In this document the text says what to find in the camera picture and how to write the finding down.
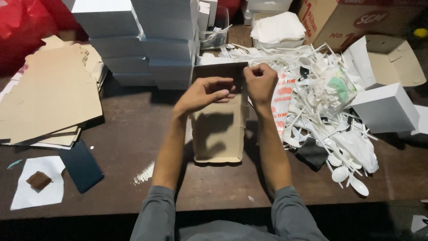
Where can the person's right fingers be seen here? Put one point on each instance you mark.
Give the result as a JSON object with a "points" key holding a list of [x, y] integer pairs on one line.
{"points": [[256, 71]]}

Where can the red plastic bag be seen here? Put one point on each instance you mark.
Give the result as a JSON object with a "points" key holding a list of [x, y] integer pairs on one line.
{"points": [[30, 30]]}

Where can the clear plastic bag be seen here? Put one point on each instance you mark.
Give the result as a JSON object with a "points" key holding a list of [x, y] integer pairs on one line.
{"points": [[359, 150]]}

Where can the stack of flat cardboard sheets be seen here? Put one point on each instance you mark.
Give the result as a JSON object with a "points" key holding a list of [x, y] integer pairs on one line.
{"points": [[46, 97]]}

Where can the brown cake piece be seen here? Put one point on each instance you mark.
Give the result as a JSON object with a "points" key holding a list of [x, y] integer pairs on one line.
{"points": [[39, 180]]}

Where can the open white cardboard box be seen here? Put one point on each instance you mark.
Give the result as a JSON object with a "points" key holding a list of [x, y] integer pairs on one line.
{"points": [[388, 62]]}

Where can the yellow round object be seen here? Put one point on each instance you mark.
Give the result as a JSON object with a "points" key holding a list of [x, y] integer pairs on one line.
{"points": [[420, 32]]}

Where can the large brown printed carton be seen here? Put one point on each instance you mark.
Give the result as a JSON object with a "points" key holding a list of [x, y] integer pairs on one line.
{"points": [[354, 20]]}

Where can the closed white cardboard box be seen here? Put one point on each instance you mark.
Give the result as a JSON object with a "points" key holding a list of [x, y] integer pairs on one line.
{"points": [[386, 108]]}

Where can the white paper sheet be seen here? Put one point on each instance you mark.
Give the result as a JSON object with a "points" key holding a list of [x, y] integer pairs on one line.
{"points": [[36, 187]]}

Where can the person's right hand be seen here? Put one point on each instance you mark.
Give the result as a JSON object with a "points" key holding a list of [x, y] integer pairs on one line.
{"points": [[260, 83]]}

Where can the pile of white plastic cutlery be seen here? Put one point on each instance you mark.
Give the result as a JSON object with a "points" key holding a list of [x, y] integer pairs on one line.
{"points": [[314, 110]]}

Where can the brown cardboard food box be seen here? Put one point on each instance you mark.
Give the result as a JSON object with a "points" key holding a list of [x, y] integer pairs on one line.
{"points": [[219, 127]]}

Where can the red printed plastic packet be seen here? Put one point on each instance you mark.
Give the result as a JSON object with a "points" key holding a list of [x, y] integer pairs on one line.
{"points": [[283, 100]]}

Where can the person's left hand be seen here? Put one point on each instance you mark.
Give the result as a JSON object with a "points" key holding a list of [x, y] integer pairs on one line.
{"points": [[200, 93]]}

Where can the stack of white paper napkins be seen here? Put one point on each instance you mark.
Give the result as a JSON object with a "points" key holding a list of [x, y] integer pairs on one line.
{"points": [[277, 28]]}

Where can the black cloth piece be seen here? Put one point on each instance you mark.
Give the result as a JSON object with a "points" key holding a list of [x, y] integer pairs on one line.
{"points": [[311, 154]]}

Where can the stack of white folded boxes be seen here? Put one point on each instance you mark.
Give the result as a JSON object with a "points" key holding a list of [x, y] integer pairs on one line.
{"points": [[147, 40]]}

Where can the clear plastic container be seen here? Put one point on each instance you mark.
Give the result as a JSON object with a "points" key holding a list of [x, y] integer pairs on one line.
{"points": [[214, 36]]}

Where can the green printed plastic packet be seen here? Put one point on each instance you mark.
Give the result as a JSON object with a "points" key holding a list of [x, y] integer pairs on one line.
{"points": [[339, 85]]}

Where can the dark blue phone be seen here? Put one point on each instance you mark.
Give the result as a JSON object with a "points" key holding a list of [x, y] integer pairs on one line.
{"points": [[81, 166]]}

